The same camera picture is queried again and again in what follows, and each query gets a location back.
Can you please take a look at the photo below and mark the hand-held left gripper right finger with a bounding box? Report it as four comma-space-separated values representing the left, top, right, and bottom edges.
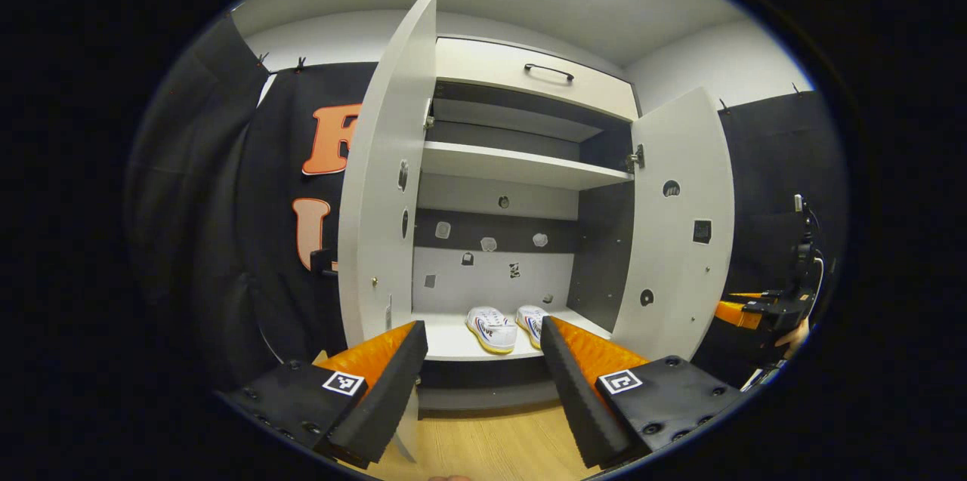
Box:
539, 316, 756, 470

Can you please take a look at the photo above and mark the black door handle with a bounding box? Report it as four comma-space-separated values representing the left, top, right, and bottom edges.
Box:
308, 247, 339, 278

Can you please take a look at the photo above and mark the white cabinet door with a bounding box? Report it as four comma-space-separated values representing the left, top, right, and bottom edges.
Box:
610, 87, 735, 362
338, 0, 439, 464

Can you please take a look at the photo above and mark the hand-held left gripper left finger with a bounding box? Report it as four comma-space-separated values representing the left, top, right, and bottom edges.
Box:
214, 320, 429, 470

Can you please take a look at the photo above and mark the black backdrop cloth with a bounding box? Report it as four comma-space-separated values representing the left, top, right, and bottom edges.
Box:
125, 11, 378, 391
691, 91, 851, 390

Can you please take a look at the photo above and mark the white cabinet shelf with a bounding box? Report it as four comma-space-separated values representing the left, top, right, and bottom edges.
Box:
422, 141, 634, 192

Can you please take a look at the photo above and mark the white canvas shoe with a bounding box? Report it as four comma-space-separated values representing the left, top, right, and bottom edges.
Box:
465, 306, 519, 355
516, 305, 552, 350

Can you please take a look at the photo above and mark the black drawer handle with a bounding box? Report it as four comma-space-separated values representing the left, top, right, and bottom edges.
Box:
524, 63, 576, 82

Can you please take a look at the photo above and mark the white cabinet drawer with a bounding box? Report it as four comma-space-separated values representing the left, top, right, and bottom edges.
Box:
436, 37, 640, 122

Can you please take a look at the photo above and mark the white shoe cabinet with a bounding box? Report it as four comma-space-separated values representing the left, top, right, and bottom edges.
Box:
412, 34, 643, 415

